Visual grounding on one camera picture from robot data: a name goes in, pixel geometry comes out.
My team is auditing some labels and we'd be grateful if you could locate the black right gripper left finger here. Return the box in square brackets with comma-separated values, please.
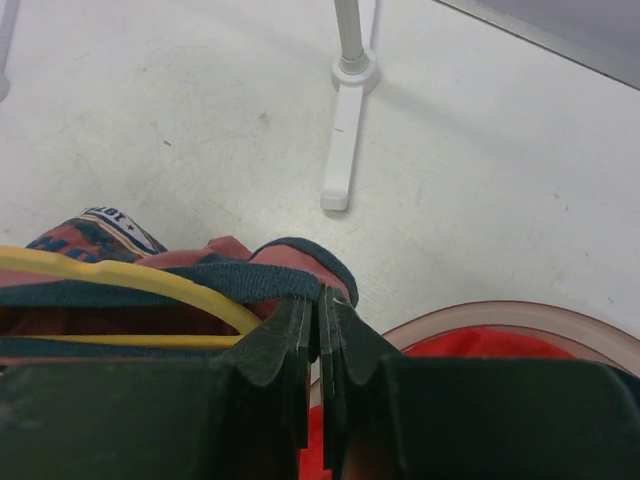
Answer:
[1, 299, 312, 479]

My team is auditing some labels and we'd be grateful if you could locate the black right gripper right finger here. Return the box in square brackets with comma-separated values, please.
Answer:
[317, 289, 639, 479]

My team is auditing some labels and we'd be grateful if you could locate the maroon tank top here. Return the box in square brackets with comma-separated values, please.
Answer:
[1, 207, 359, 357]

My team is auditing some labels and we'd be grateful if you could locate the red garment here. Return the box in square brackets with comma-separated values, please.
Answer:
[299, 327, 575, 480]

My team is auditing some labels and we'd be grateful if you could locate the pink laundry basket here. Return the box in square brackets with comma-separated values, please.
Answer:
[384, 301, 639, 376]

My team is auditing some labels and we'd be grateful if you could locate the white clothes rack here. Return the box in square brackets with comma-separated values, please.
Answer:
[1, 1, 379, 211]

